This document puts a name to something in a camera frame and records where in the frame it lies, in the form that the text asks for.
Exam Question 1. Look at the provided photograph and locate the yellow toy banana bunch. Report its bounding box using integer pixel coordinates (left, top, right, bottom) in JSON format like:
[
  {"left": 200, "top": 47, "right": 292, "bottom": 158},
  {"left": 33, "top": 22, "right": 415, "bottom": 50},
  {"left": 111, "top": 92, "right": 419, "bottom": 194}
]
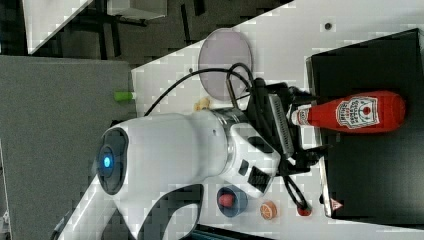
[{"left": 193, "top": 97, "right": 210, "bottom": 111}]

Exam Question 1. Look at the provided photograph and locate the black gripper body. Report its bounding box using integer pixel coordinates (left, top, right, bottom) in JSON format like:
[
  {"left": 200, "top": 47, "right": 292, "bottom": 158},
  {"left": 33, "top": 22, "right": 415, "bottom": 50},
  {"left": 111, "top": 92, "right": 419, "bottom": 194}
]
[{"left": 246, "top": 78, "right": 312, "bottom": 176}]

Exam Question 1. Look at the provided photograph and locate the red plush ketchup bottle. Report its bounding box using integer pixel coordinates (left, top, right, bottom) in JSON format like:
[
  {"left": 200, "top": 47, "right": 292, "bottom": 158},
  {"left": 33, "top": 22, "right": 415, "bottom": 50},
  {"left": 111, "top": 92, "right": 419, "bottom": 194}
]
[{"left": 291, "top": 91, "right": 406, "bottom": 134}]

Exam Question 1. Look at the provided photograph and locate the red toy fruit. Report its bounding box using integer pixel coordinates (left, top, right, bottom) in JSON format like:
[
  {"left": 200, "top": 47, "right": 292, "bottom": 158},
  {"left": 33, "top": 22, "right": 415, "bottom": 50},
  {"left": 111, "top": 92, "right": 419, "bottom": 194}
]
[{"left": 218, "top": 194, "right": 234, "bottom": 208}]

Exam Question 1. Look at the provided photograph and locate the toy strawberry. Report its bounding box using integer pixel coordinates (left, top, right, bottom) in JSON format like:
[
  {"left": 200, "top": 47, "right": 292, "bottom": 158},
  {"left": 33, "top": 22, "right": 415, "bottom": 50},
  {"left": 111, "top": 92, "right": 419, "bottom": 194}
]
[{"left": 297, "top": 208, "right": 312, "bottom": 217}]

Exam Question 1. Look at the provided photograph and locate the lilac oval plate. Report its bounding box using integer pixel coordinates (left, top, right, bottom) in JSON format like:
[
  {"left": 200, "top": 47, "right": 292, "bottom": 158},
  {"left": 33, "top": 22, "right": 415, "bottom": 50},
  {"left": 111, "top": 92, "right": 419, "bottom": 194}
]
[{"left": 198, "top": 28, "right": 252, "bottom": 101}]

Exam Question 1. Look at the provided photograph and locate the orange slice toy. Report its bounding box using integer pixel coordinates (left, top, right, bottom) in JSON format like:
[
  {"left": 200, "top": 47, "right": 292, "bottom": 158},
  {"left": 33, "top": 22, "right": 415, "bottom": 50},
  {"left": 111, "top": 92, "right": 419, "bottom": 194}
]
[{"left": 260, "top": 201, "right": 277, "bottom": 220}]

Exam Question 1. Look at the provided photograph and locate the black toaster oven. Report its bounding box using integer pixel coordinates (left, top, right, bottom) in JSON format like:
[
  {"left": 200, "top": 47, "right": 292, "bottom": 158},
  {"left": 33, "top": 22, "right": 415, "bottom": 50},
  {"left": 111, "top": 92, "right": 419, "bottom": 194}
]
[{"left": 307, "top": 29, "right": 424, "bottom": 229}]

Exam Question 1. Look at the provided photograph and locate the white side table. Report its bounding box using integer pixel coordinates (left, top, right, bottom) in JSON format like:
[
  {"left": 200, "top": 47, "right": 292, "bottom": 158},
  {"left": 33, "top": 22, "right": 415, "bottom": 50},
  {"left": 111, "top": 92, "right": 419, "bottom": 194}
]
[{"left": 22, "top": 0, "right": 93, "bottom": 54}]

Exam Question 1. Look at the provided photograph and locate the green toy vegetable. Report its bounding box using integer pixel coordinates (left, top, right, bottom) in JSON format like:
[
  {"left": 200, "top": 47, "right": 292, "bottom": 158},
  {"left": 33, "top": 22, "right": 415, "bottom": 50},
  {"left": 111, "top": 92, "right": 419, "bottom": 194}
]
[{"left": 114, "top": 91, "right": 136, "bottom": 102}]

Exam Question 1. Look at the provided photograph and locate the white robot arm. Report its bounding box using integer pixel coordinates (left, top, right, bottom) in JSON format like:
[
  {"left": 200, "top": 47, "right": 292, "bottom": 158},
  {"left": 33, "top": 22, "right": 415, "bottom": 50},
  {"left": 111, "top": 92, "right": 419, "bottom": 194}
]
[{"left": 50, "top": 78, "right": 328, "bottom": 240}]

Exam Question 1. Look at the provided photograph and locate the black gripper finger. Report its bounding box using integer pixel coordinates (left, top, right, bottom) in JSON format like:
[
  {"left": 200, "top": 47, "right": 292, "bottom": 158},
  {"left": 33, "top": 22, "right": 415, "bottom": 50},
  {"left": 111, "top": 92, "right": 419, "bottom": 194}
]
[
  {"left": 295, "top": 144, "right": 332, "bottom": 167},
  {"left": 289, "top": 87, "right": 318, "bottom": 105}
]

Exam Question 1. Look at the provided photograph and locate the blue bowl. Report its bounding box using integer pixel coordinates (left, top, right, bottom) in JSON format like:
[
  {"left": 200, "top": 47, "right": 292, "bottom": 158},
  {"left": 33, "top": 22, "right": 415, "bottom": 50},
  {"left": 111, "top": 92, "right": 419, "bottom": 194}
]
[{"left": 216, "top": 185, "right": 248, "bottom": 218}]

